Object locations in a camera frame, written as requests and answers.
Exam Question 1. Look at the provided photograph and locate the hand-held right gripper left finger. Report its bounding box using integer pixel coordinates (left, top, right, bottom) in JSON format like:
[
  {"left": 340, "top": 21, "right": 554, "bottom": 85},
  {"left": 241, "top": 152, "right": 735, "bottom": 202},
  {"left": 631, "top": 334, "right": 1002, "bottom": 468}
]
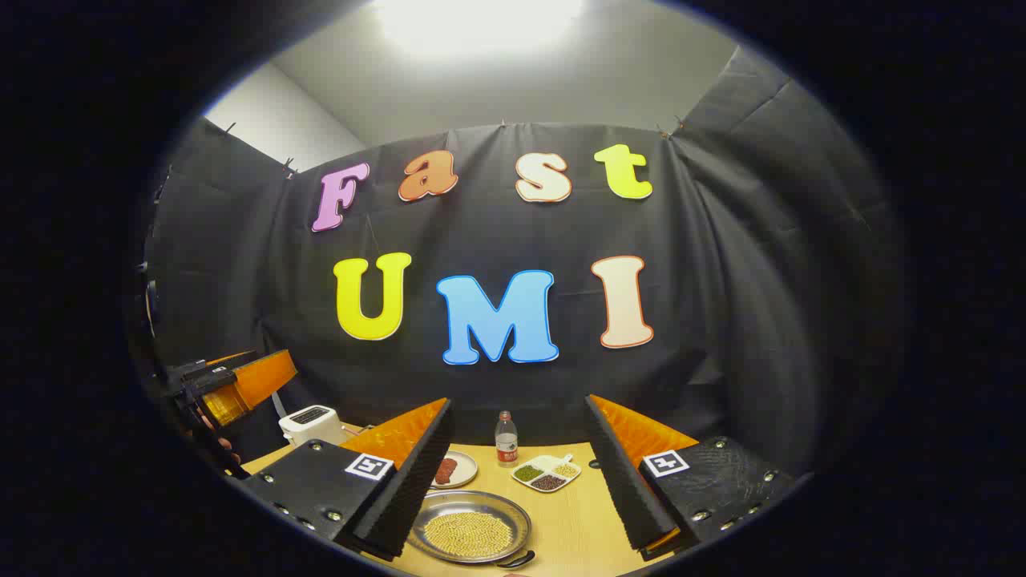
[{"left": 240, "top": 398, "right": 454, "bottom": 562}]

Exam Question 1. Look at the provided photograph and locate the white divided dish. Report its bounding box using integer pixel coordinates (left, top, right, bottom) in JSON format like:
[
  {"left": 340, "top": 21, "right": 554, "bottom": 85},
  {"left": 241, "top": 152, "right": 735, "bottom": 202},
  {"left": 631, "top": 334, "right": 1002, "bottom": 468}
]
[{"left": 511, "top": 454, "right": 582, "bottom": 493}]

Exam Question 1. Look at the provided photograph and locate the steel pot with black handles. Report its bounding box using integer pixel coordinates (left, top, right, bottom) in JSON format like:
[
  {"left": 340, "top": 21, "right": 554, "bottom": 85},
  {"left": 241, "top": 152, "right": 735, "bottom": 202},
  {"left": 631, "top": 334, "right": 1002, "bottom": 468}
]
[{"left": 406, "top": 490, "right": 536, "bottom": 570}]

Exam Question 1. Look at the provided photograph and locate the clear water bottle red label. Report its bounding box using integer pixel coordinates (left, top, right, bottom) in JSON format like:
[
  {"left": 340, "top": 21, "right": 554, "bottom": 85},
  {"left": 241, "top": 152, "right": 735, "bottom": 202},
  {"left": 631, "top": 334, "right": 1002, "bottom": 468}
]
[{"left": 495, "top": 411, "right": 519, "bottom": 468}]

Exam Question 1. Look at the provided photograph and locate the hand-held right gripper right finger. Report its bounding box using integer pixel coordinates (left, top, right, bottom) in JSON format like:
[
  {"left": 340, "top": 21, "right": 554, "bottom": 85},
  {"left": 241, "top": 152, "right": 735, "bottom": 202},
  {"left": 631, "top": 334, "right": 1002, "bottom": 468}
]
[{"left": 584, "top": 394, "right": 802, "bottom": 562}]

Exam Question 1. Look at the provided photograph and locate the ceiling light panel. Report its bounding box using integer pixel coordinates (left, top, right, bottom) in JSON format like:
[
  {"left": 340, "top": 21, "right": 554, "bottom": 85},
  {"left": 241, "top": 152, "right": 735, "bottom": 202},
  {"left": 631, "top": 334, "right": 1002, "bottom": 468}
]
[{"left": 373, "top": 0, "right": 586, "bottom": 59}]

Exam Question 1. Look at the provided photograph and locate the white toaster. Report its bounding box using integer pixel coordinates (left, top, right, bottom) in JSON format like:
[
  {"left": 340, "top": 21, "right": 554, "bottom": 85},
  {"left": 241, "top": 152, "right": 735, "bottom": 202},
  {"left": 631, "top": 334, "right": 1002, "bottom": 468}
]
[{"left": 278, "top": 406, "right": 347, "bottom": 448}]

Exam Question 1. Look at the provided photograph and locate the pile of soybeans in pot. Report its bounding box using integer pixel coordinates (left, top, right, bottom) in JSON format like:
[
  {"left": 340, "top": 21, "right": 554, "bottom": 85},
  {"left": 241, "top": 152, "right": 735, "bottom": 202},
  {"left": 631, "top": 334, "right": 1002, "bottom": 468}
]
[{"left": 423, "top": 513, "right": 514, "bottom": 559}]

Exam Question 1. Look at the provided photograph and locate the white round plate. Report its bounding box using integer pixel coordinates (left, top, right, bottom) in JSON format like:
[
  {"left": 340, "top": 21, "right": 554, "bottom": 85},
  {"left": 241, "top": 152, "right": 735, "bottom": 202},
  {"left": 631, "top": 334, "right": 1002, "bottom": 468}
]
[{"left": 433, "top": 451, "right": 479, "bottom": 489}]

